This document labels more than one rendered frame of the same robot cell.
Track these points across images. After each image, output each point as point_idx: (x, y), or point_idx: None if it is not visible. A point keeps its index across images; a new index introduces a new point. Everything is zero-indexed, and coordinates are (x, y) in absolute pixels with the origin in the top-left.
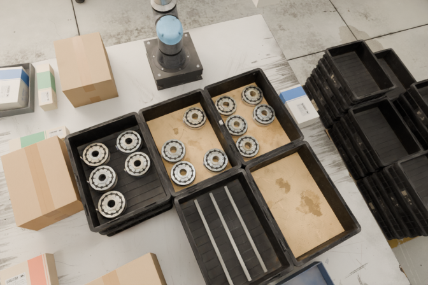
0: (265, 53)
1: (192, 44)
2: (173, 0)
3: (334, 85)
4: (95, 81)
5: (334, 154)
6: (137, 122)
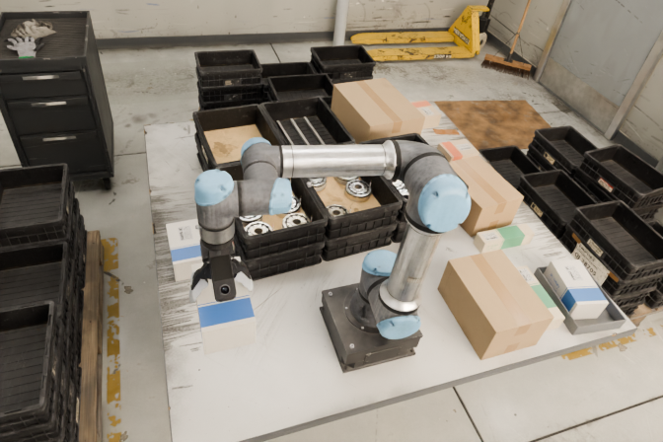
0: (197, 352)
1: (339, 331)
2: (384, 287)
3: (58, 361)
4: (467, 257)
5: (158, 209)
6: (402, 214)
